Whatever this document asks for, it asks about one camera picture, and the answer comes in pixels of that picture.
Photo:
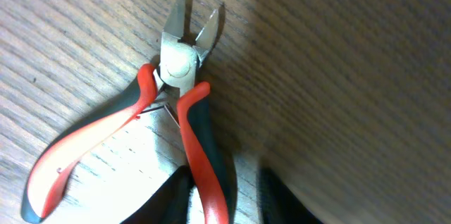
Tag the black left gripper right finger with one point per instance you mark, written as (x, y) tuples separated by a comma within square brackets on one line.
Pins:
[(278, 205)]

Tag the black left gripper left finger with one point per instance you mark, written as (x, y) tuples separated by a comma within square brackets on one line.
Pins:
[(169, 204)]

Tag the red handled pliers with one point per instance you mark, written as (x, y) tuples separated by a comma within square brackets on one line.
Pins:
[(179, 63)]

